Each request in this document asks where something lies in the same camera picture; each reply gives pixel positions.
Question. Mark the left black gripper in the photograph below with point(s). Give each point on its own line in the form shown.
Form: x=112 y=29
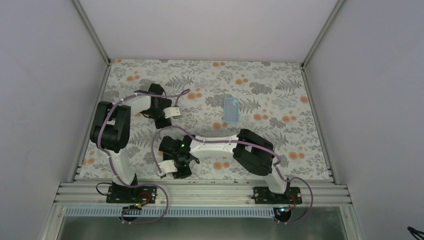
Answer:
x=165 y=124

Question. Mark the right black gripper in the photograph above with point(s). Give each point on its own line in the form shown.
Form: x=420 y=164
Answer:
x=186 y=172

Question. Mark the light blue phone case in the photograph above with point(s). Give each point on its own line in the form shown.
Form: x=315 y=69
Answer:
x=231 y=110

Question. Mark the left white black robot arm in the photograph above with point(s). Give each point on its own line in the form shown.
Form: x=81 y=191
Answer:
x=110 y=132

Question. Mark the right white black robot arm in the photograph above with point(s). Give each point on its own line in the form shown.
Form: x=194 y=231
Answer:
x=253 y=152

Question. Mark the floral table mat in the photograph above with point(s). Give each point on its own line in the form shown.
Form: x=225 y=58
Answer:
x=273 y=103

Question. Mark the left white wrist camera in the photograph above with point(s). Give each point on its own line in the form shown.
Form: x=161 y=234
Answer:
x=172 y=112

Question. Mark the aluminium front rail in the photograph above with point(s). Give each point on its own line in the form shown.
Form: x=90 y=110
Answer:
x=203 y=193

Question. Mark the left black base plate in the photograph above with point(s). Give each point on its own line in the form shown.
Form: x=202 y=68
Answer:
x=119 y=194

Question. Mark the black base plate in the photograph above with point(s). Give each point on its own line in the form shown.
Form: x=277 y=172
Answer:
x=263 y=196
x=119 y=194

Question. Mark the slotted grey cable duct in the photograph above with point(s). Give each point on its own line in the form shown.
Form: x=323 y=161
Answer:
x=172 y=211

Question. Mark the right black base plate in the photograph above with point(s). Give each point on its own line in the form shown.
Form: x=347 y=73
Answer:
x=263 y=196

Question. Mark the left aluminium frame post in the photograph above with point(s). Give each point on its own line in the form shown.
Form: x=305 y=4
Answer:
x=88 y=25

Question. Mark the aluminium frame post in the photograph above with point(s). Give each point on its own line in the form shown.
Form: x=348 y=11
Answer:
x=88 y=25
x=329 y=21

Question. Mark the right aluminium frame post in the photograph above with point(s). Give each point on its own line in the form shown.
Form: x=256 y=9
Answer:
x=329 y=21

